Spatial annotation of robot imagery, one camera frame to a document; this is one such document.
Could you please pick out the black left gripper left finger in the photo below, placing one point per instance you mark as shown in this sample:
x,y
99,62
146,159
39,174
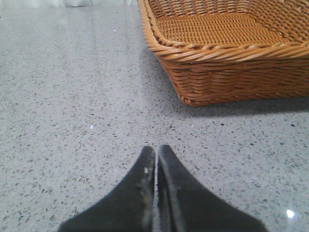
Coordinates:
x,y
127,208

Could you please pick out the brown wicker basket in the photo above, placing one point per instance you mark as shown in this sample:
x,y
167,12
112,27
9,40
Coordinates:
x,y
217,51

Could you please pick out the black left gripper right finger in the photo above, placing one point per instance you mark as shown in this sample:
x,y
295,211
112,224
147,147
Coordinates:
x,y
185,205

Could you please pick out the white curtain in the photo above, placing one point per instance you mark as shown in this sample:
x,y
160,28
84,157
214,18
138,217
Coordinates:
x,y
67,3

